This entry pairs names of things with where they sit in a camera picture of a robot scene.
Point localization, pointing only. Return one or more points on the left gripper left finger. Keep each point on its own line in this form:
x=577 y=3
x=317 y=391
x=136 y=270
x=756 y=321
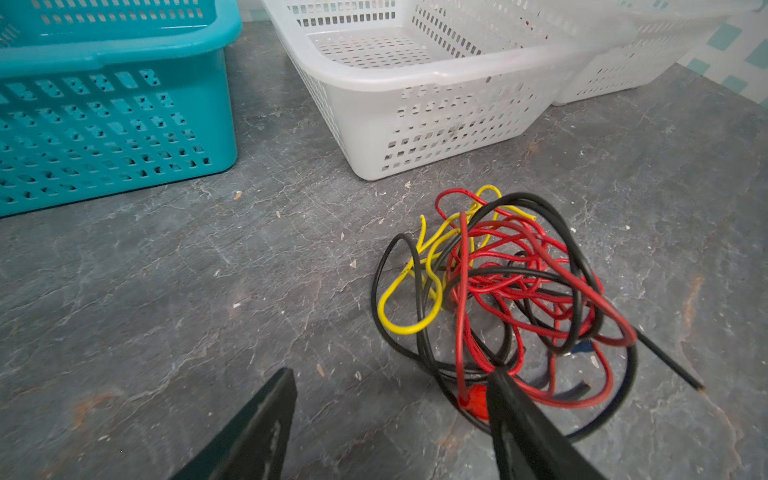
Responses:
x=253 y=444

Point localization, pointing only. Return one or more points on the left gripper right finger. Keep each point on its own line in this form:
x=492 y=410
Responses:
x=526 y=443

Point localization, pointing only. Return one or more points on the teal plastic basket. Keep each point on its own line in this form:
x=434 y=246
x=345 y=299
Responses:
x=101 y=97

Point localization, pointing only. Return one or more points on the middle white plastic basket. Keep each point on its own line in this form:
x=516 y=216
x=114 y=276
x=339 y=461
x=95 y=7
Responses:
x=402 y=84

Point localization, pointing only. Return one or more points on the white plastic basket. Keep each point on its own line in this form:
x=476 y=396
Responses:
x=666 y=31
x=402 y=84

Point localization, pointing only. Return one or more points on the right white plastic basket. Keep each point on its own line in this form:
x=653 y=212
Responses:
x=666 y=31

